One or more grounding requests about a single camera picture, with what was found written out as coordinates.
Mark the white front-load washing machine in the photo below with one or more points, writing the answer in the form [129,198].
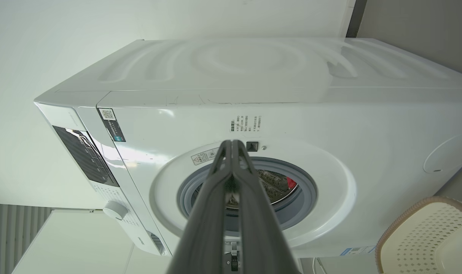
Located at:
[330,114]

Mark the printed text label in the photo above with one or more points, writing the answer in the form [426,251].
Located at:
[245,124]

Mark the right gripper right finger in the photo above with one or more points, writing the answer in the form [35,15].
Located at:
[259,220]

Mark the stainless steel washing machine drum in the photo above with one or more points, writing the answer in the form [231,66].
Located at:
[274,186]

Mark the white cabinet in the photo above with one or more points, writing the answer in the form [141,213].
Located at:
[82,247]

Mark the grey rubber door gasket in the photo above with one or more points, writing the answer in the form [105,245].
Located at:
[305,198]

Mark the grey slatted panel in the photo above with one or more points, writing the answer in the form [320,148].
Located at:
[6,236]

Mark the grey warning sticker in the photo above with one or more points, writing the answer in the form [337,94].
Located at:
[203,156]

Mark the red and white garment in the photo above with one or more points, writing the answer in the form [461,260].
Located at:
[291,183]

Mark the white round control knob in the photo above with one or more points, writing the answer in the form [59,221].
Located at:
[115,210]

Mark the black washing machine control panel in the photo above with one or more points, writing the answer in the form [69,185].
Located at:
[87,156]

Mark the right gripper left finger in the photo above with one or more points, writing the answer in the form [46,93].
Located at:
[200,213]

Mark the black door latch socket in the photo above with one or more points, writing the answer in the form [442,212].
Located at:
[252,146]

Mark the dark QR code sticker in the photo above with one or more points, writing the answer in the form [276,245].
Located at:
[112,125]

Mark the cream perforated laundry basket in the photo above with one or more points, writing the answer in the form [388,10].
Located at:
[429,239]

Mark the blue energy label sticker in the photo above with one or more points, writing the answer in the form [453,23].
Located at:
[356,250]

